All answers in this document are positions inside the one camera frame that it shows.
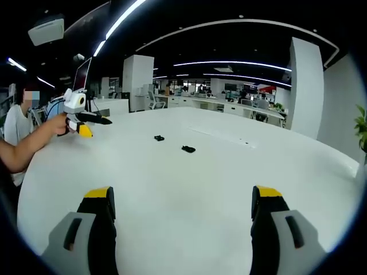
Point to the white ceiling camera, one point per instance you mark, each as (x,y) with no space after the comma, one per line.
(78,57)

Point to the long ceiling light strip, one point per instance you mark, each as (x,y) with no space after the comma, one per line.
(123,21)

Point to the white ceiling air unit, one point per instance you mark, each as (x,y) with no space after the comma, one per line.
(47,30)

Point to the person's white shirt torso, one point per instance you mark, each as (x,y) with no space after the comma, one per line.
(17,123)

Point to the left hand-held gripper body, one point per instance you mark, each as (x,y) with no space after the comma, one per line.
(73,101)

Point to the row of white office desks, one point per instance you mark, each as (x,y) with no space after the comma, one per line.
(229,106)

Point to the white office chair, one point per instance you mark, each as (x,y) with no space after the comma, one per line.
(156,101)

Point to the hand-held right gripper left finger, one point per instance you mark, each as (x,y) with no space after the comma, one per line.
(83,237)

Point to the computer monitor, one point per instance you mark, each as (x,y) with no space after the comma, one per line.
(82,75)

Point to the black plastic buckle part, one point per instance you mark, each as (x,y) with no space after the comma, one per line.
(159,138)
(188,149)

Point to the person's left hand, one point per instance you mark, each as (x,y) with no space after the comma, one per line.
(58,123)

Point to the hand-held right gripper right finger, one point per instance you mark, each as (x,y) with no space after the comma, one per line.
(286,237)

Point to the green potted plant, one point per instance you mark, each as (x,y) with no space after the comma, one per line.
(362,129)

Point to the white square pillar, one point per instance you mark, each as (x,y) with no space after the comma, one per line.
(138,83)

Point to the wide white pillar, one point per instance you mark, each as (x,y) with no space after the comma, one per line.
(305,88)

